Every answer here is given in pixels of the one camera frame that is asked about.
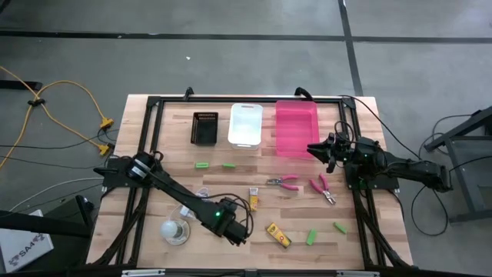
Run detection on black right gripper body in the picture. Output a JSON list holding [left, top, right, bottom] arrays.
[[326, 132, 357, 167]]

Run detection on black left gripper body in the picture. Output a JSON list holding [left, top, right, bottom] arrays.
[[214, 213, 249, 247]]

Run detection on pink-handled pliers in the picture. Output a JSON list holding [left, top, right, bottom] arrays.
[[266, 174, 301, 192], [309, 172, 337, 206]]

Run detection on small orange crayon box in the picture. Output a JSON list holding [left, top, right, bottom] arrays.
[[248, 187, 259, 212]]

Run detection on yellow green crayon box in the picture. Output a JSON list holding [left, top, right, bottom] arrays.
[[265, 222, 293, 249]]

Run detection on pink translucent plastic bin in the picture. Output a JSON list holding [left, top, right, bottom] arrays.
[[274, 99, 321, 159]]

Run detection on white round lamp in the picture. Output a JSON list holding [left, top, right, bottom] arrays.
[[159, 218, 191, 247]]

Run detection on white plastic bin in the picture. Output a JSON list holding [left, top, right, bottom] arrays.
[[227, 102, 264, 151]]

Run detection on black mesh basket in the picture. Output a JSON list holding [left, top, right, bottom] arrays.
[[190, 111, 220, 147]]

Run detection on black side table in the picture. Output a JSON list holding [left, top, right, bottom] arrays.
[[424, 105, 492, 224]]

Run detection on black furniture piece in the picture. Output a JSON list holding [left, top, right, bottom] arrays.
[[0, 194, 96, 277]]

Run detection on white printed box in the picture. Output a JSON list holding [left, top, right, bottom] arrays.
[[0, 209, 55, 274]]

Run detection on black floor bar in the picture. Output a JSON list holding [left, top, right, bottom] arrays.
[[0, 79, 43, 92]]

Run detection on thin black cable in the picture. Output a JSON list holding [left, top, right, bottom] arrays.
[[337, 94, 422, 160]]

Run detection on white coiled cable with adapter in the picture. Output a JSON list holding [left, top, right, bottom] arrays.
[[168, 186, 213, 222]]

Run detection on black aluminium table frame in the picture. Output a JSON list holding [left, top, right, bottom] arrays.
[[90, 95, 414, 270]]

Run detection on black looping floor cable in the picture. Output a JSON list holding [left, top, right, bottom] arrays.
[[410, 180, 450, 237]]

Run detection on silver metal bracket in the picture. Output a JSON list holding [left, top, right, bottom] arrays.
[[336, 270, 381, 277], [121, 269, 166, 277]]

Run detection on yellow extension cord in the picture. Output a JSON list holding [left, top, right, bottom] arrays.
[[0, 65, 115, 170]]

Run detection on white floor cable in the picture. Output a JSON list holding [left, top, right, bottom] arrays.
[[9, 175, 105, 212]]

